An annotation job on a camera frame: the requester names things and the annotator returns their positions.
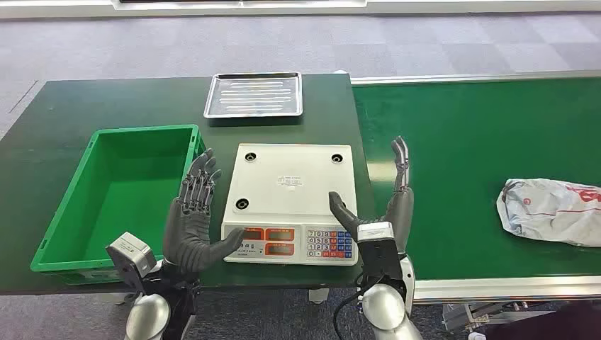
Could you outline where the green plastic crate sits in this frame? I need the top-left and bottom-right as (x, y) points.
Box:
(30, 123), (208, 285)

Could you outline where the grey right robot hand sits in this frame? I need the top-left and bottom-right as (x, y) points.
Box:
(327, 136), (415, 256)

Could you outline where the white electronic scale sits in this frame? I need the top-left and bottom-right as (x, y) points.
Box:
(220, 142), (359, 267)

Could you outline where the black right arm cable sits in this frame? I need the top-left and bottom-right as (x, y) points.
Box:
(332, 280), (376, 340)

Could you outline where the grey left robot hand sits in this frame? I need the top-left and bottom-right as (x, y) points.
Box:
(162, 148), (246, 275)

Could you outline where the metal conveyor underframe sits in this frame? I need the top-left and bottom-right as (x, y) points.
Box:
(441, 302), (555, 334)

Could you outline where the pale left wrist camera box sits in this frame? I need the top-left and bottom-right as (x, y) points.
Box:
(105, 232), (157, 292)

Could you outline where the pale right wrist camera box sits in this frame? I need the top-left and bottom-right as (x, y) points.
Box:
(356, 222), (408, 293)

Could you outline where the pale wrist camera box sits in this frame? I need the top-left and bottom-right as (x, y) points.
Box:
(105, 232), (157, 292)
(356, 222), (408, 293)

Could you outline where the metal baking tray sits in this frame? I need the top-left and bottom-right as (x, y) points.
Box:
(203, 71), (304, 119)

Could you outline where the grey mailer package red print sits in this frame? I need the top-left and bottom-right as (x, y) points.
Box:
(496, 177), (601, 248)

